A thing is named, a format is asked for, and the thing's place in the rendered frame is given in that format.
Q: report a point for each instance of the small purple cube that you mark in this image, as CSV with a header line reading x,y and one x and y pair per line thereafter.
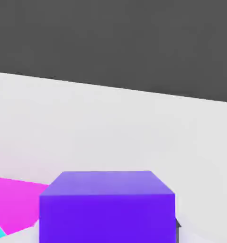
x,y
107,214

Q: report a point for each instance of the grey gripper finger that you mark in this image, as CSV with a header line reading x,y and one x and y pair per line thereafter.
x,y
177,231

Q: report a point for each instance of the large magenta box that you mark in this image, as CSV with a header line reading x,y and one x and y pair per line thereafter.
x,y
16,203

